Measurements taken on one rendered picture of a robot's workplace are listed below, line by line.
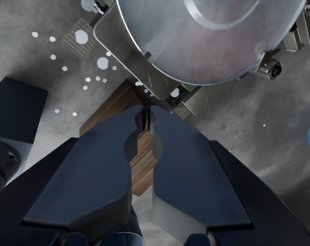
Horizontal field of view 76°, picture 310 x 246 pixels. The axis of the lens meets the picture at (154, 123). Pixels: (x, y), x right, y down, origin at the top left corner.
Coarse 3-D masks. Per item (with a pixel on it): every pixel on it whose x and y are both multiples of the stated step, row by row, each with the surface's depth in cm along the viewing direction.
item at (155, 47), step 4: (152, 40) 25; (156, 40) 26; (148, 44) 25; (152, 44) 26; (156, 44) 26; (160, 44) 26; (148, 48) 26; (152, 48) 26; (156, 48) 26; (160, 48) 26; (152, 52) 26; (156, 52) 26; (160, 52) 26
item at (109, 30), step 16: (112, 16) 23; (96, 32) 23; (112, 32) 24; (112, 48) 24; (128, 48) 25; (128, 64) 26; (144, 64) 27; (144, 80) 28; (160, 80) 29; (160, 96) 30
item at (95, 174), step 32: (96, 128) 9; (128, 128) 9; (64, 160) 7; (96, 160) 7; (128, 160) 9; (64, 192) 6; (96, 192) 6; (128, 192) 7; (32, 224) 5; (64, 224) 5; (96, 224) 6
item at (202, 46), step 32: (128, 0) 22; (160, 0) 23; (192, 0) 24; (224, 0) 25; (256, 0) 27; (288, 0) 29; (128, 32) 24; (160, 32) 25; (192, 32) 27; (224, 32) 28; (256, 32) 30; (160, 64) 27; (192, 64) 29; (224, 64) 31; (256, 64) 32
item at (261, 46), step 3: (261, 42) 31; (264, 42) 31; (258, 45) 31; (261, 45) 31; (264, 45) 32; (255, 48) 31; (258, 48) 31; (261, 48) 32; (264, 48) 32; (255, 51) 32; (258, 51) 32; (261, 51) 32; (258, 54) 32
